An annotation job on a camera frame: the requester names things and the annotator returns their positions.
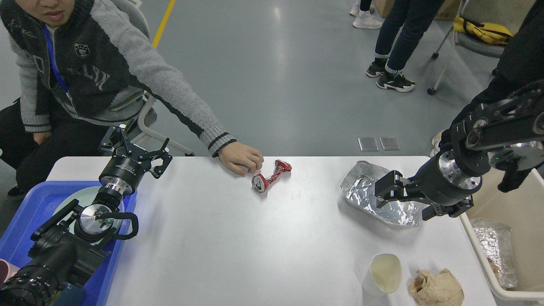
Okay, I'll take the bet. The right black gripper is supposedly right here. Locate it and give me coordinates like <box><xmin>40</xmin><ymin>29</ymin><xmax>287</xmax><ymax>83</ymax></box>
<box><xmin>374</xmin><ymin>151</ymin><xmax>482</xmax><ymax>221</ymax></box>

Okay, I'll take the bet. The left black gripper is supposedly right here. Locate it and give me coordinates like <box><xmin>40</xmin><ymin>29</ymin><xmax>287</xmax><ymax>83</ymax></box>
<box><xmin>97</xmin><ymin>119</ymin><xmax>173</xmax><ymax>200</ymax></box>

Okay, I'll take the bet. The foil tray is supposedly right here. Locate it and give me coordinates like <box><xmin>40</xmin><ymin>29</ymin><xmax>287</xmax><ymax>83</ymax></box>
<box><xmin>470</xmin><ymin>217</ymin><xmax>519</xmax><ymax>290</ymax></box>
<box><xmin>340</xmin><ymin>160</ymin><xmax>426</xmax><ymax>230</ymax></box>

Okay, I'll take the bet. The green plate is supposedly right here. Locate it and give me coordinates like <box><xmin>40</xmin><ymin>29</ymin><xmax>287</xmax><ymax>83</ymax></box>
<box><xmin>53</xmin><ymin>186</ymin><xmax>126</xmax><ymax>245</ymax></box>

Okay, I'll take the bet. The white paper cup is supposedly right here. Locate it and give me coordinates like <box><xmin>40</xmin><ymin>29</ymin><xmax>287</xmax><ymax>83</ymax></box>
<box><xmin>362</xmin><ymin>253</ymin><xmax>402</xmax><ymax>296</ymax></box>

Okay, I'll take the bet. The crushed red can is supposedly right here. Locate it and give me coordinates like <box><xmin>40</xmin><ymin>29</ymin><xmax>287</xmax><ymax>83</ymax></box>
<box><xmin>251</xmin><ymin>159</ymin><xmax>293</xmax><ymax>193</ymax></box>

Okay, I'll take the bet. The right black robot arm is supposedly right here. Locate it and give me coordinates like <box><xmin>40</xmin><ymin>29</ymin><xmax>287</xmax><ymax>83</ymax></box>
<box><xmin>374</xmin><ymin>80</ymin><xmax>544</xmax><ymax>221</ymax></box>

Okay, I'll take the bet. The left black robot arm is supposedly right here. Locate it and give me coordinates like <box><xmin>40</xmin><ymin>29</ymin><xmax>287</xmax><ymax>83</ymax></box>
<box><xmin>1</xmin><ymin>125</ymin><xmax>173</xmax><ymax>306</ymax></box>

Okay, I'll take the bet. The seated person's right hand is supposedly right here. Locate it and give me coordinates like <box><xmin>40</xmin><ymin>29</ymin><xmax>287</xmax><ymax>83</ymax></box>
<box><xmin>33</xmin><ymin>130</ymin><xmax>52</xmax><ymax>145</ymax></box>

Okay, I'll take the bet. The seated person's left hand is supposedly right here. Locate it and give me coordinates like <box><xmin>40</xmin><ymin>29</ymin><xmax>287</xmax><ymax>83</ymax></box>
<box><xmin>219</xmin><ymin>142</ymin><xmax>264</xmax><ymax>176</ymax></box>

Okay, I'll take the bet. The left grey office chair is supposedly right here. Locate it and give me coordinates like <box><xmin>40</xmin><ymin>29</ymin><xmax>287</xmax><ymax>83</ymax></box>
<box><xmin>112</xmin><ymin>0</ymin><xmax>167</xmax><ymax>145</ymax></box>

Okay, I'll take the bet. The right floor plate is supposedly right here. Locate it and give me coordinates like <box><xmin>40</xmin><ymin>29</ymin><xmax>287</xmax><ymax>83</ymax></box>
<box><xmin>380</xmin><ymin>137</ymin><xmax>401</xmax><ymax>151</ymax></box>

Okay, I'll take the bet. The floor plate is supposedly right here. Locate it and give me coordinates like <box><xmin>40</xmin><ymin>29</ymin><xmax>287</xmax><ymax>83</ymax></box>
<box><xmin>358</xmin><ymin>137</ymin><xmax>380</xmax><ymax>152</ymax></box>
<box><xmin>380</xmin><ymin>137</ymin><xmax>401</xmax><ymax>151</ymax></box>

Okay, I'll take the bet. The left floor plate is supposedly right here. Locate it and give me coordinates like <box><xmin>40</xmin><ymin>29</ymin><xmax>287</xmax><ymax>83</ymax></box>
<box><xmin>358</xmin><ymin>137</ymin><xmax>380</xmax><ymax>152</ymax></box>

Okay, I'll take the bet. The crumpled brown paper bag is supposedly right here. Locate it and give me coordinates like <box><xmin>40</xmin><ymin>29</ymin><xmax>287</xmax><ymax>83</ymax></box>
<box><xmin>408</xmin><ymin>269</ymin><xmax>464</xmax><ymax>306</ymax></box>

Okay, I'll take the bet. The seated person grey sweater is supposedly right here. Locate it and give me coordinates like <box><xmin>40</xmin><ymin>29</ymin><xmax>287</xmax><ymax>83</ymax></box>
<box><xmin>0</xmin><ymin>0</ymin><xmax>238</xmax><ymax>201</ymax></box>

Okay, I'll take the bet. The blue plastic tray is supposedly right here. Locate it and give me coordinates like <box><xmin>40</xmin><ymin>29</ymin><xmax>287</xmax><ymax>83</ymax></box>
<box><xmin>0</xmin><ymin>181</ymin><xmax>124</xmax><ymax>306</ymax></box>

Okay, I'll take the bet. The beige plastic bin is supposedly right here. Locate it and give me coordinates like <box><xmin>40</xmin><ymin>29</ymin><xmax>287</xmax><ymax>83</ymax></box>
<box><xmin>443</xmin><ymin>169</ymin><xmax>544</xmax><ymax>306</ymax></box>

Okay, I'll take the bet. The person with black sneakers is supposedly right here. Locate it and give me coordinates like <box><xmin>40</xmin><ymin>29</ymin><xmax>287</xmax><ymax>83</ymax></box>
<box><xmin>366</xmin><ymin>0</ymin><xmax>444</xmax><ymax>93</ymax></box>

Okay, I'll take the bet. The pink mug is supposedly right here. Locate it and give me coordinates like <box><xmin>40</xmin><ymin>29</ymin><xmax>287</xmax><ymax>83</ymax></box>
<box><xmin>0</xmin><ymin>259</ymin><xmax>20</xmax><ymax>283</ymax></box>

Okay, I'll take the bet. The person with white shoes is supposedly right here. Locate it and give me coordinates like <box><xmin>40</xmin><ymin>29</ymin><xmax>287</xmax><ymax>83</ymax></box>
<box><xmin>350</xmin><ymin>0</ymin><xmax>383</xmax><ymax>29</ymax></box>

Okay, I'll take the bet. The person with beige sneakers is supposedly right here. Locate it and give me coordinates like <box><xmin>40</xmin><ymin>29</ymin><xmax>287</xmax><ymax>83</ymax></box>
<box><xmin>429</xmin><ymin>0</ymin><xmax>544</xmax><ymax>158</ymax></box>

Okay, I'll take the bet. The yellow bag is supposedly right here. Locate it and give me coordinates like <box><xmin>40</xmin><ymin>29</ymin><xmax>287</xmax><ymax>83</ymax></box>
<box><xmin>453</xmin><ymin>16</ymin><xmax>514</xmax><ymax>46</ymax></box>

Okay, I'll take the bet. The cardboard box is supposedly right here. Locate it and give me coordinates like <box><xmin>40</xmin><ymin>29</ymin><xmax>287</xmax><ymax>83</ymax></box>
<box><xmin>373</xmin><ymin>0</ymin><xmax>461</xmax><ymax>20</ymax></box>

